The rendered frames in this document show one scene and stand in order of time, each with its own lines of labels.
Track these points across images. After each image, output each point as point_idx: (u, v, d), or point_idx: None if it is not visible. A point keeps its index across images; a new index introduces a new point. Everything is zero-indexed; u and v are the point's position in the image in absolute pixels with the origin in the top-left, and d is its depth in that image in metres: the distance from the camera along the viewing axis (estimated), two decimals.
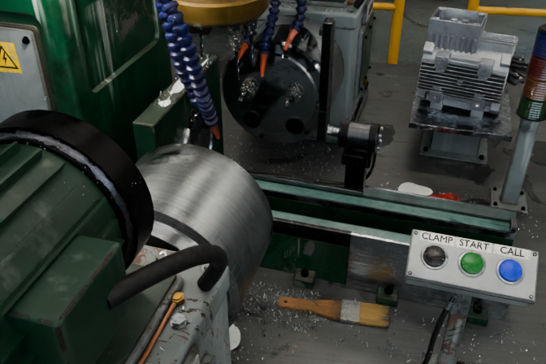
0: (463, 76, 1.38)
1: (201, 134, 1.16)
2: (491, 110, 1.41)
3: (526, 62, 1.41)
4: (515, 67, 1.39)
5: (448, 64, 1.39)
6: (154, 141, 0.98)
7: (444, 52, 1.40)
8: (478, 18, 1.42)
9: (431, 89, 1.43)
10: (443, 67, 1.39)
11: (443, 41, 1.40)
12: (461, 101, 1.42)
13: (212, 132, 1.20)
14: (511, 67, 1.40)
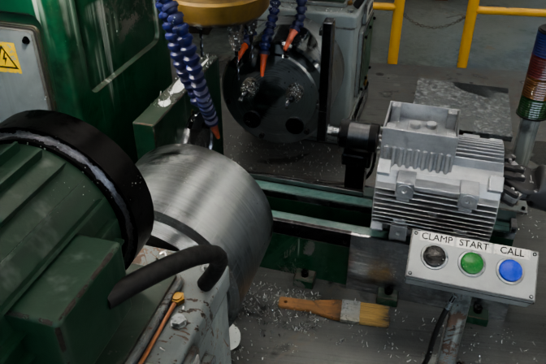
0: (437, 208, 0.96)
1: (201, 134, 1.16)
2: None
3: (522, 167, 0.99)
4: (509, 176, 0.97)
5: (413, 191, 0.97)
6: (154, 141, 0.98)
7: (407, 173, 0.97)
8: (447, 118, 1.00)
9: (392, 223, 1.00)
10: (407, 197, 0.96)
11: (404, 156, 0.97)
12: None
13: (212, 132, 1.20)
14: (503, 177, 0.98)
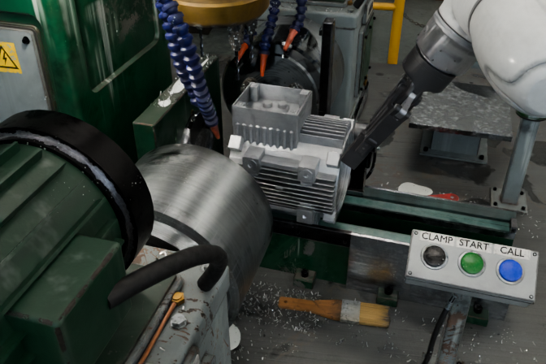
0: (281, 182, 1.02)
1: (201, 134, 1.16)
2: (324, 221, 1.06)
3: (400, 78, 0.90)
4: (392, 98, 0.89)
5: (261, 166, 1.03)
6: (154, 141, 0.98)
7: (256, 149, 1.03)
8: (299, 98, 1.07)
9: None
10: (253, 171, 1.02)
11: (253, 133, 1.04)
12: (285, 210, 1.06)
13: (212, 132, 1.20)
14: (393, 104, 0.90)
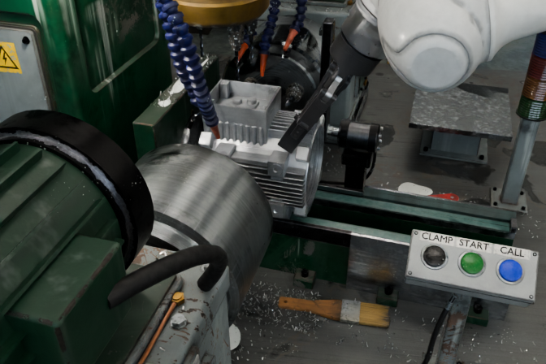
0: (252, 177, 1.03)
1: None
2: (296, 214, 1.07)
3: (331, 62, 0.93)
4: (322, 83, 0.91)
5: (231, 161, 1.04)
6: (154, 141, 0.98)
7: (226, 145, 1.04)
8: (268, 94, 1.08)
9: None
10: None
11: (223, 129, 1.05)
12: None
13: None
14: (323, 88, 0.92)
